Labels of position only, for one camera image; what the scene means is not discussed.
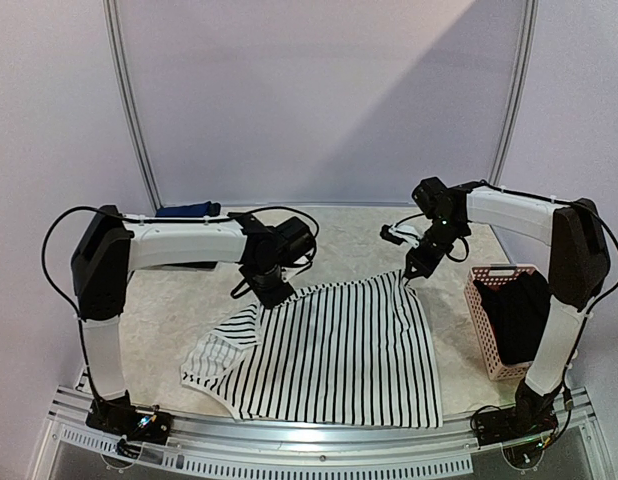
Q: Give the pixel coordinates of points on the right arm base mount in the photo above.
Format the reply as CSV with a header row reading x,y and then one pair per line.
x,y
531,415

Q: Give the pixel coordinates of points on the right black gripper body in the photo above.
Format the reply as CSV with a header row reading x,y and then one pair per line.
x,y
419,260

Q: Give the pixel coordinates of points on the left aluminium corner post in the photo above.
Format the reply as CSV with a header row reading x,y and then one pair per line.
x,y
129,105

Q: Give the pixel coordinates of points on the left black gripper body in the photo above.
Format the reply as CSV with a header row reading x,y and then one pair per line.
x,y
264,284

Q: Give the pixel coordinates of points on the aluminium corner post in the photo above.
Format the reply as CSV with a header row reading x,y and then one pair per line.
x,y
515,94
129,105

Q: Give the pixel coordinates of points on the black white striped tank top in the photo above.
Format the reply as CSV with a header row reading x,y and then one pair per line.
x,y
356,353

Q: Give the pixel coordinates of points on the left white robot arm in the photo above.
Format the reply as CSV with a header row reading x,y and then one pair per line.
x,y
114,246

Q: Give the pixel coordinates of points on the aluminium front rail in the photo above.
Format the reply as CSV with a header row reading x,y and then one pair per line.
x,y
208,447

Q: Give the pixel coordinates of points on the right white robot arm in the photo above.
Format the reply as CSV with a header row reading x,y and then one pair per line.
x,y
572,230

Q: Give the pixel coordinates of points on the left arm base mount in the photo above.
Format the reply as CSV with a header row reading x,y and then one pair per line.
x,y
136,424

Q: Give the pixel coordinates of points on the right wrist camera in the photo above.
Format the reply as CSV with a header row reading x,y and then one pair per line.
x,y
399,234

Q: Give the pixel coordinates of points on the black garment in basket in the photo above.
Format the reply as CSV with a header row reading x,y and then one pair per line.
x,y
518,313

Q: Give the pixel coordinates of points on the pink perforated laundry basket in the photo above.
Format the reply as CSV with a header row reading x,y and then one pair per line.
x,y
492,275

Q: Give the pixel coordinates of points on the right aluminium corner post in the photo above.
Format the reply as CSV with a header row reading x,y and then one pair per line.
x,y
515,94

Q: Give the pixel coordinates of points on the folded blue garment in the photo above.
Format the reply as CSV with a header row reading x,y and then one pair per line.
x,y
208,208

